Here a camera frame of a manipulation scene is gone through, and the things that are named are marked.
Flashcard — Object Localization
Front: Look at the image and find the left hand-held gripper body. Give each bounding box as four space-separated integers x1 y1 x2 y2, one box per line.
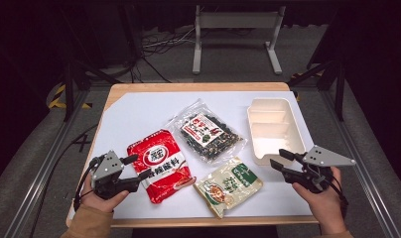
88 150 140 200

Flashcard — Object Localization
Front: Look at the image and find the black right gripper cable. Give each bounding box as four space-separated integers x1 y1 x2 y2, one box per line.
327 177 350 220

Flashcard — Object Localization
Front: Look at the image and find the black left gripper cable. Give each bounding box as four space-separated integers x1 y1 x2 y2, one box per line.
72 155 105 213

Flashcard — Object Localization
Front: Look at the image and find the white paper sheet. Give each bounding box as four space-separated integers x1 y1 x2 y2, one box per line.
68 90 317 220

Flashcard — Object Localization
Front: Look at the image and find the red seasoning packet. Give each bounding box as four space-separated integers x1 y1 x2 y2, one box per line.
126 128 197 205

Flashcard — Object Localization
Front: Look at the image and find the beige and green food packet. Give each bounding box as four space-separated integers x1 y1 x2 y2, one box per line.
192 156 264 220

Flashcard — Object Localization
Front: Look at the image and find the bundle of floor cables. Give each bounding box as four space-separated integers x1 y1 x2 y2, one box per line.
132 26 197 83

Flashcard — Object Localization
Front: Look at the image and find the person's right hand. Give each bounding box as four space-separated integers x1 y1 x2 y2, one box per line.
291 167 349 236

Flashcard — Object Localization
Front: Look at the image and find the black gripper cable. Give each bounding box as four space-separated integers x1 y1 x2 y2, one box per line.
72 155 105 213
327 177 350 220

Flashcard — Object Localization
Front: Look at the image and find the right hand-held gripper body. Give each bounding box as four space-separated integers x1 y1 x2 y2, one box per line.
282 144 357 194

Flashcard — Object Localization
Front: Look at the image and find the person's left hand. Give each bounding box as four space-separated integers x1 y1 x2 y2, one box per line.
80 180 130 213

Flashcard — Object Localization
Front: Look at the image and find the cream plastic box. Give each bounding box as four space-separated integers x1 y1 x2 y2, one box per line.
246 97 307 167

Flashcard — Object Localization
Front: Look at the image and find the white metal stand frame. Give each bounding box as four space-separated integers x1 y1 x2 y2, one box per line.
192 4 287 75

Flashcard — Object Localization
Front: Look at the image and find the clear dried seaweed packet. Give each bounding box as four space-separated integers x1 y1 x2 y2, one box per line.
164 98 248 166

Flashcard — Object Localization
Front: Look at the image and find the aluminium rail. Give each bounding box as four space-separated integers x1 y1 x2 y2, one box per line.
321 90 401 238
3 88 90 238

